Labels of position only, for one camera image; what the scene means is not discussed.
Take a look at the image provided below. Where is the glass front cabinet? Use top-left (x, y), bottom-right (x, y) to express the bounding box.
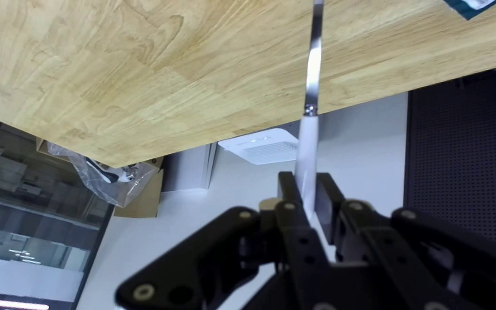
top-left (0, 110), bottom-right (115, 310)

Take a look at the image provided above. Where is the brown cardboard box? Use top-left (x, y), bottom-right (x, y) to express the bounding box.
top-left (112, 156), bottom-right (167, 220)

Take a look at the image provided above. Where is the white flat box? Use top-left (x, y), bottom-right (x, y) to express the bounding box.
top-left (219, 127), bottom-right (300, 167)

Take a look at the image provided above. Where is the grey column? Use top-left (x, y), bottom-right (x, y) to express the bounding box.
top-left (160, 143), bottom-right (219, 194)

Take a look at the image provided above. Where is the clear plastic bag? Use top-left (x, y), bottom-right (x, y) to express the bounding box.
top-left (46, 143), bottom-right (164, 208)

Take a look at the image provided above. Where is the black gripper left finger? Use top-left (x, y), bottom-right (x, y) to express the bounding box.
top-left (114, 170), bottom-right (348, 310)

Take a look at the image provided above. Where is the black perforated panel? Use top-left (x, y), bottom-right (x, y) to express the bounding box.
top-left (401, 62), bottom-right (496, 251)

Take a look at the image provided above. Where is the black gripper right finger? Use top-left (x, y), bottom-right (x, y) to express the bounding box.
top-left (315, 172), bottom-right (496, 310)

